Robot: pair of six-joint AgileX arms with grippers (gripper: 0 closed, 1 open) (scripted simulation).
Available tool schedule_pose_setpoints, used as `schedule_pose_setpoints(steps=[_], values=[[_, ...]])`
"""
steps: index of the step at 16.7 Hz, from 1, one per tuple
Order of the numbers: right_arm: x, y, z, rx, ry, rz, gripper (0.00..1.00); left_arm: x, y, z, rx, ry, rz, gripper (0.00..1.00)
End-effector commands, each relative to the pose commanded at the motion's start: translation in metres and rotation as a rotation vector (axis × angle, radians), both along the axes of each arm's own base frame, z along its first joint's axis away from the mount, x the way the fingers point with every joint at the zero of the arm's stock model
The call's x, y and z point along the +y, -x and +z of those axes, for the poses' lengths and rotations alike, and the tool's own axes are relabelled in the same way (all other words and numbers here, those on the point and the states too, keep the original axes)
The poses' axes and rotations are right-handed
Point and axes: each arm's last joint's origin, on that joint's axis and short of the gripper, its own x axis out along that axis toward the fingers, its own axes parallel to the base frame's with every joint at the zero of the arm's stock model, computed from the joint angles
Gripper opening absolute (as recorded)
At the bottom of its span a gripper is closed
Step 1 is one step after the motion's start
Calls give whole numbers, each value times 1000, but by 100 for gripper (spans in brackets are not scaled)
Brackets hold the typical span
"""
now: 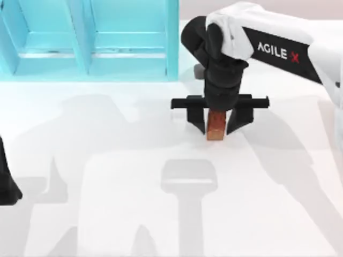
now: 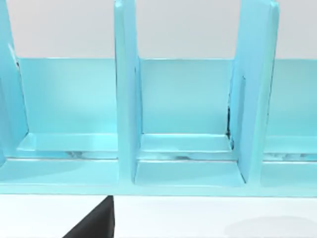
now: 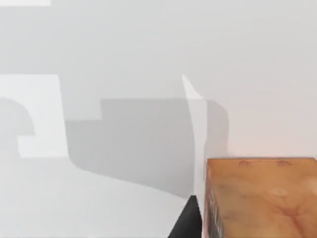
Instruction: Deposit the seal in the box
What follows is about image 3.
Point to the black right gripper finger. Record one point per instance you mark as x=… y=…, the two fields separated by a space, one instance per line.
x=189 y=220

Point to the orange wooden block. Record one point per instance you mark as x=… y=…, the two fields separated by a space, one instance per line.
x=262 y=198

